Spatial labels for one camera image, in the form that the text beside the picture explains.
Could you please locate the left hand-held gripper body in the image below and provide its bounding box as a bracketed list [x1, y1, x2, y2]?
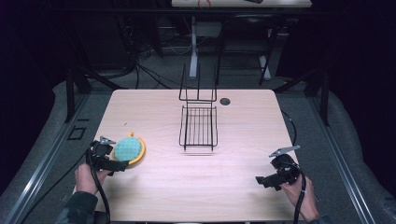
[89, 135, 117, 171]

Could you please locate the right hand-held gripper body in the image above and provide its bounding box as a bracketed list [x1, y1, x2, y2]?
[269, 145, 302, 186]

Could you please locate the round green pad yellow rim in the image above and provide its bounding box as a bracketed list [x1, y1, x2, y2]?
[112, 132, 147, 166]

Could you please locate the person's right hand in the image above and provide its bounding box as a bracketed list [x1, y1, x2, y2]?
[279, 175, 321, 222]

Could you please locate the person's left hand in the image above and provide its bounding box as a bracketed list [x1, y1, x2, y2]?
[74, 163, 110, 196]

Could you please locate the white desk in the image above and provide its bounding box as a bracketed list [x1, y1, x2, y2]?
[171, 0, 313, 81]

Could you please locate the left hand-held gripper cable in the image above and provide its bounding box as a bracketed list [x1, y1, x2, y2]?
[85, 147, 112, 224]

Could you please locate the hand-held gripper cable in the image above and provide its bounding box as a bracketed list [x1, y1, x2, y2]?
[290, 162, 308, 224]
[85, 147, 112, 224]

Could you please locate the right hand-held gripper cable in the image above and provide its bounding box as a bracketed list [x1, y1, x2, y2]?
[290, 162, 308, 224]

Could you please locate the black table cable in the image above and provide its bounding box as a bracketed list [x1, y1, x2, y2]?
[280, 109, 298, 147]

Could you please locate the thin black cable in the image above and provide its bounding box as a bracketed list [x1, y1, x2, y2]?
[18, 150, 90, 224]

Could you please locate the metal floor rail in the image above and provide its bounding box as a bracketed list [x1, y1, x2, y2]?
[2, 93, 91, 224]
[310, 95, 378, 224]

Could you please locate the black metal stand frame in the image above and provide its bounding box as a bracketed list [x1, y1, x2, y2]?
[274, 65, 332, 127]
[64, 66, 129, 123]

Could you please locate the tangle of black cables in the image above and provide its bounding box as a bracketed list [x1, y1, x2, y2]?
[115, 17, 194, 91]

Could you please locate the black wire rack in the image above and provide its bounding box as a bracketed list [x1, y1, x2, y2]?
[178, 63, 219, 153]

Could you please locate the black chair frame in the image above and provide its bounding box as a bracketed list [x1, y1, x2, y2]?
[216, 13, 280, 87]

